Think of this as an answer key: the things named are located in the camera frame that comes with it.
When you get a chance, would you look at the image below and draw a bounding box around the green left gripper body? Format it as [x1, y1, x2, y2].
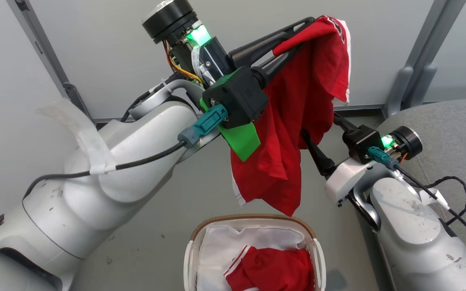
[195, 36, 267, 162]

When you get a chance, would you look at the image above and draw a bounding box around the grey sofa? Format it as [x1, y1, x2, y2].
[376, 97, 466, 279]

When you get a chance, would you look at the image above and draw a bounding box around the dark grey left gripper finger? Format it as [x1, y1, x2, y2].
[228, 17, 315, 68]
[253, 44, 303, 87]

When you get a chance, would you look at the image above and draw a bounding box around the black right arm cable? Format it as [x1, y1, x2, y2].
[368, 146, 466, 262]

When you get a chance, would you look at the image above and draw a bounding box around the white tape strip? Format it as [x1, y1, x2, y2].
[37, 98, 117, 175]

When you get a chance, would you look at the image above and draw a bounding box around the white mesh basket liner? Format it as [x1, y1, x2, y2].
[196, 224, 311, 291]

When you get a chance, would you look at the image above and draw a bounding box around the grey double partition post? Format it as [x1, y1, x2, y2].
[382, 0, 466, 118]

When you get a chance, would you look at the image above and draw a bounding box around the white laundry basket brown rim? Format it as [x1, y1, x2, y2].
[183, 213, 327, 291]

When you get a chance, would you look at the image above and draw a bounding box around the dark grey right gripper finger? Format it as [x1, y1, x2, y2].
[300, 129, 336, 178]
[333, 112, 358, 133]

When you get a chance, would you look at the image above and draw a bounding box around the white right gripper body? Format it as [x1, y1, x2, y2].
[325, 158, 376, 207]

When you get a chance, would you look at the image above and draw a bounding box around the grey metal partition post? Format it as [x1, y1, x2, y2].
[6, 0, 94, 122]

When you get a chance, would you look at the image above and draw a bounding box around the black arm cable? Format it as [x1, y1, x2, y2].
[368, 146, 466, 262]
[23, 104, 229, 199]

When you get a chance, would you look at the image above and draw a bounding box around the red jersey with white panel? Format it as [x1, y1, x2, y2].
[223, 245, 316, 291]

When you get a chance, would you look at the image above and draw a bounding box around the red shirt with white trim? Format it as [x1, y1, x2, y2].
[231, 15, 352, 217]

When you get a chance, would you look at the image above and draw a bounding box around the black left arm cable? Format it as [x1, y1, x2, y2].
[23, 104, 229, 199]

